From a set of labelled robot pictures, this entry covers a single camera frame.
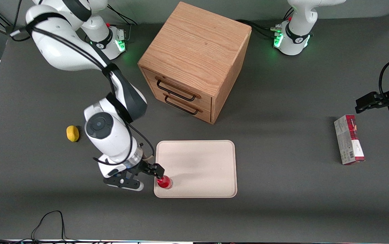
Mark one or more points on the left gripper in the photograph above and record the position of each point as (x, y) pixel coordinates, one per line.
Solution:
(385, 102)

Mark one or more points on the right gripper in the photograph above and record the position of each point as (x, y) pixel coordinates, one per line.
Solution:
(146, 167)

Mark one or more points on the red coke bottle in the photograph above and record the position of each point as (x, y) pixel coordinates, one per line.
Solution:
(165, 183)

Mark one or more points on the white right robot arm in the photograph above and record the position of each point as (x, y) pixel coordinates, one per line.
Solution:
(109, 135)

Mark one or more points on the beige rectangular tray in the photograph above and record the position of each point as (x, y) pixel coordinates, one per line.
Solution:
(201, 166)

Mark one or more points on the red and grey carton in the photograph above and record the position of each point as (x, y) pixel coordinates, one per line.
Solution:
(349, 139)

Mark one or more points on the wooden drawer front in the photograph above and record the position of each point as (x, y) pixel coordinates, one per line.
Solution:
(206, 115)
(205, 101)

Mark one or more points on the yellow toy lemon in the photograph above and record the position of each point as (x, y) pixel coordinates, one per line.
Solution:
(72, 133)

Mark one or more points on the wooden drawer cabinet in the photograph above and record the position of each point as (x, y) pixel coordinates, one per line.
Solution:
(194, 51)

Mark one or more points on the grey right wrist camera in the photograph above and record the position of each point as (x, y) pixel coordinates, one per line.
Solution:
(126, 185)

